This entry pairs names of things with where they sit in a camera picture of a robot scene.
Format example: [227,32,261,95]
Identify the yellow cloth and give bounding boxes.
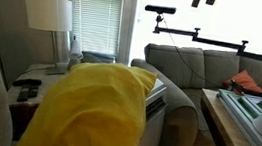
[15,51,160,146]

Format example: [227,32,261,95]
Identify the orange pillow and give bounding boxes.
[222,66,262,95]

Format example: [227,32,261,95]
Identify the grey sofa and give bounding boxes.
[120,38,262,146]

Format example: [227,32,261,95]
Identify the white window blinds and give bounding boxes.
[56,0,125,57]

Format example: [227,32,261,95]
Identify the dark grey cushion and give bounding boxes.
[81,50,117,68]

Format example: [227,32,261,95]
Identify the white air conditioner unit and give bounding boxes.
[133,75,171,146]

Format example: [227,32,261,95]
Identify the white spray bottle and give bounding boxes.
[66,34,87,73]

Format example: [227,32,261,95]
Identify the table lamp with drum shade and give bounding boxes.
[14,0,77,78]

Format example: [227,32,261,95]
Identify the stone-topped side table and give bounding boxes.
[1,58,72,146]

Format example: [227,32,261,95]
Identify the black remote control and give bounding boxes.
[28,84,41,100]
[16,82,32,104]
[12,76,42,90]

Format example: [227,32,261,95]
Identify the black stereo camera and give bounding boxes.
[144,3,177,16]

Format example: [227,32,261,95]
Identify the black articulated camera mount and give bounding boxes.
[148,13,262,68]

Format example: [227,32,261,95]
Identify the thin black camera cable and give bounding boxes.
[152,14,232,89]

